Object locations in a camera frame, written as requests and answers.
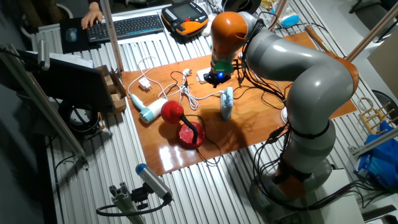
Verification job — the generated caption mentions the grey camera with blue tip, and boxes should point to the grey camera with blue tip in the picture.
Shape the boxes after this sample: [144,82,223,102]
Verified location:
[135,163,174,202]

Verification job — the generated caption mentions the orange wooden board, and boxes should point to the orange wooden board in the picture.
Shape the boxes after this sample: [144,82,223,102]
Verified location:
[121,32,358,177]

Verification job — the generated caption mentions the black cable reel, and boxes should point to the black cable reel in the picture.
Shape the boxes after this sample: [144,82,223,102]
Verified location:
[58,99,105,136]

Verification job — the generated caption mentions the white power strip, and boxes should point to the white power strip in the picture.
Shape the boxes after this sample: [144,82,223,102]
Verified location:
[196,67,215,84]

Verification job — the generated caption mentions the light blue travel iron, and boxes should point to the light blue travel iron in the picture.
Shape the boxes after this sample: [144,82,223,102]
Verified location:
[219,86,234,121]

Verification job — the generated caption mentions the white rounded lump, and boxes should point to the white rounded lump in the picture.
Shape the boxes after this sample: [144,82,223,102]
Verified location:
[200,21,213,37]

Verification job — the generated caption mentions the blue white plastic object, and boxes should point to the blue white plastic object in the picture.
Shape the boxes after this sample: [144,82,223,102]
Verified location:
[278,7,301,28]

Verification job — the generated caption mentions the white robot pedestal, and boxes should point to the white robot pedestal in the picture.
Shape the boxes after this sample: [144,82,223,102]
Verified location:
[315,169,364,224]

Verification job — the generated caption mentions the grey cylindrical webcam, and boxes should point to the grey cylindrical webcam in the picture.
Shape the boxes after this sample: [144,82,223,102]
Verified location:
[37,39,50,71]

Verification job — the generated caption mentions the wooden handled tool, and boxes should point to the wooden handled tool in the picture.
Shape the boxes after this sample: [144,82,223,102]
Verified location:
[304,25,335,56]

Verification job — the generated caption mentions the brown cardboard sheet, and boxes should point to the brown cardboard sheet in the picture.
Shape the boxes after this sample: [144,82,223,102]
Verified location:
[367,29,398,100]

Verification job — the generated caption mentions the beige rope ring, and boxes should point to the beige rope ring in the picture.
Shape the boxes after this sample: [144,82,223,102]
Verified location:
[357,96,376,113]

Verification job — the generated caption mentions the white hair dryer cord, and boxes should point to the white hair dryer cord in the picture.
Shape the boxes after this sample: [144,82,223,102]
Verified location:
[126,55,175,100]

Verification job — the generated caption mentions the blue plastic bag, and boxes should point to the blue plastic bag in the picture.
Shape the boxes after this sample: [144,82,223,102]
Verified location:
[354,120,398,190]

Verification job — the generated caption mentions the black mouse pad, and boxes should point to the black mouse pad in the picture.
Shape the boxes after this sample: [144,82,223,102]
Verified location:
[59,17,102,54]

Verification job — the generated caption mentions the braided cord with white plug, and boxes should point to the braided cord with white plug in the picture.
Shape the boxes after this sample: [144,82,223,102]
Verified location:
[157,68,224,111]

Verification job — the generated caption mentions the black lamp cord with plug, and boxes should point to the black lamp cord with plug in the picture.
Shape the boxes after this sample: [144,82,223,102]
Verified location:
[169,70,222,167]

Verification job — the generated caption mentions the aluminium frame beam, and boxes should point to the aluminium frame beam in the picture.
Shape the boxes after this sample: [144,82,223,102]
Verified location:
[348,126,398,158]
[0,43,90,169]

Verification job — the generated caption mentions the black keyboard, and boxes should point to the black keyboard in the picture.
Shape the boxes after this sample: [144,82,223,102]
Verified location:
[86,14,165,44]

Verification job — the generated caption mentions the grey computer mouse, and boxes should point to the grey computer mouse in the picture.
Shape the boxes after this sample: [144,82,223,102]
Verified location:
[65,27,78,43]

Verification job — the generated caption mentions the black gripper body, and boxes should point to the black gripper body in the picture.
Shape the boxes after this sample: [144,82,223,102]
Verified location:
[208,70,233,85]

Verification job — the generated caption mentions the black camera bracket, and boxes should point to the black camera bracket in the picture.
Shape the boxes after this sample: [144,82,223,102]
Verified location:
[130,183,150,210]

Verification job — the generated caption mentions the short aluminium profile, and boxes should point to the short aluminium profile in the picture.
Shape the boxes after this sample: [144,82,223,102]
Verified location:
[108,182,147,224]

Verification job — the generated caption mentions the black orange teach pendant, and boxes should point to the black orange teach pendant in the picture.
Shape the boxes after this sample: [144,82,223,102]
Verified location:
[160,1,210,37]

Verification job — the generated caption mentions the light wooden post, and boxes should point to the light wooden post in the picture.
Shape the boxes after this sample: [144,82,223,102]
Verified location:
[99,0,124,74]
[345,1,398,62]
[269,0,289,32]

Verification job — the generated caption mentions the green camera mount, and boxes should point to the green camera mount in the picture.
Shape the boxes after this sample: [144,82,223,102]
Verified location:
[212,58,234,75]

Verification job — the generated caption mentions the black office chair base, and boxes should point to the black office chair base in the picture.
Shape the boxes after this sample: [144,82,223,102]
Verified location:
[348,0,398,44]

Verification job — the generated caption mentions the wooden peg rack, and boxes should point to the wooden peg rack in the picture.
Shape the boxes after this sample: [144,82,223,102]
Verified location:
[358,101,398,135]

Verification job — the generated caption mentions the thin black cord with switch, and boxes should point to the thin black cord with switch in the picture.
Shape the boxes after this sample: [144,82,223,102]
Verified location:
[233,83,287,111]

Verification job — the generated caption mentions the white blue hair dryer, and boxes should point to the white blue hair dryer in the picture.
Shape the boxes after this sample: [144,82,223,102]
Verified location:
[129,92,169,124]

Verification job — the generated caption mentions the black camera cable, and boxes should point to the black camera cable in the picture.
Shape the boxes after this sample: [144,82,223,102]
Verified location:
[95,198,171,217]

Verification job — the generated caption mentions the black monitor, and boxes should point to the black monitor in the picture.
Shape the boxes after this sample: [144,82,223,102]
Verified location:
[17,49,115,113]

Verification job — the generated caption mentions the black filament spool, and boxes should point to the black filament spool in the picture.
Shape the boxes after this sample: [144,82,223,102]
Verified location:
[221,0,262,15]

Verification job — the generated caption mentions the red desk lamp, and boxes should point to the red desk lamp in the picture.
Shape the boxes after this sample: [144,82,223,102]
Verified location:
[160,100,206,149]

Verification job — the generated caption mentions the person's bare hand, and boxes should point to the person's bare hand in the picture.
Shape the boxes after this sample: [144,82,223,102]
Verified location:
[81,2,103,30]

